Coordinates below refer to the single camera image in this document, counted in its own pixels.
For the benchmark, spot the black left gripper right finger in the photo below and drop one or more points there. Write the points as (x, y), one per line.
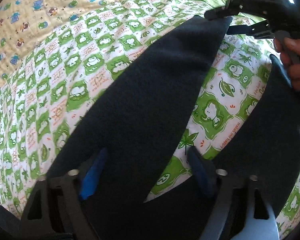
(241, 209)

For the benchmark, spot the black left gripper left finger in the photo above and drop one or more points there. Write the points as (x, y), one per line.
(55, 207)

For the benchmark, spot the yellow cartoon animal quilt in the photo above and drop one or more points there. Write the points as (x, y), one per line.
(25, 25)

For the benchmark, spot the dark navy pants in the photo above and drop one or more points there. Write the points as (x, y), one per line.
(141, 119)

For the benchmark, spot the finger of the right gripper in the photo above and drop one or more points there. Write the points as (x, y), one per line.
(260, 30)
(232, 8)

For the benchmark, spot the green white frog bedsheet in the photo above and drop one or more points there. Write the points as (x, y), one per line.
(43, 101)

